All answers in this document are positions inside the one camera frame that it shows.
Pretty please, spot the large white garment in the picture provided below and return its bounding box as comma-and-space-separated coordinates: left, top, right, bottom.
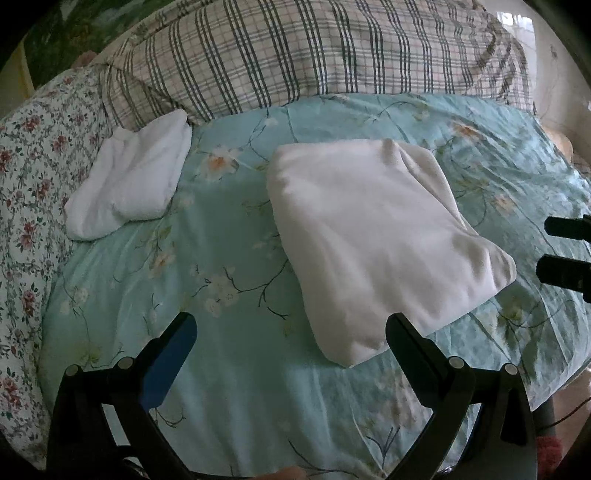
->
266, 137, 517, 368

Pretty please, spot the plaid pillow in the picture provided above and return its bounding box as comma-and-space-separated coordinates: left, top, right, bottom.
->
102, 0, 536, 134

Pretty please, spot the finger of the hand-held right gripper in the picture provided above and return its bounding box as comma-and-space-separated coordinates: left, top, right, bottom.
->
545, 215, 591, 241
537, 254, 591, 303

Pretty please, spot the red fluffy object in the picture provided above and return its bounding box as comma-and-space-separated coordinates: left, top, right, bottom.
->
537, 436, 566, 476

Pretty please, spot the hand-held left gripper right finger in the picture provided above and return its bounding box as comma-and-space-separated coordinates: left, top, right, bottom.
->
385, 313, 539, 480

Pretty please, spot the grey metal post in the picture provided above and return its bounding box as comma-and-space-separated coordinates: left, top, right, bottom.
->
536, 394, 557, 437

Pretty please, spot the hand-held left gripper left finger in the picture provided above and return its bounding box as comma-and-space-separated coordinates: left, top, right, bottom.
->
46, 312, 218, 480

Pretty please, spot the small folded white garment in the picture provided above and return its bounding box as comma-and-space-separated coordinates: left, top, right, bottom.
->
65, 111, 193, 240

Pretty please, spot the teal floral blanket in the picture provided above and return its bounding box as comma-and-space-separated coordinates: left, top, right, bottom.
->
39, 92, 591, 480

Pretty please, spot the beige headboard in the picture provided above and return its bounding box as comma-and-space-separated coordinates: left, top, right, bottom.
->
0, 44, 35, 121

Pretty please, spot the green wall poster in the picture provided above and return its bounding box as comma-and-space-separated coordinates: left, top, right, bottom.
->
23, 0, 162, 75

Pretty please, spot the person's left hand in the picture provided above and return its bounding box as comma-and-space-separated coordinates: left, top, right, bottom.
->
259, 466, 306, 480

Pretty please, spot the floral bed sheet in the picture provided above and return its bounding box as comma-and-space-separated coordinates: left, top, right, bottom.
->
0, 65, 121, 467

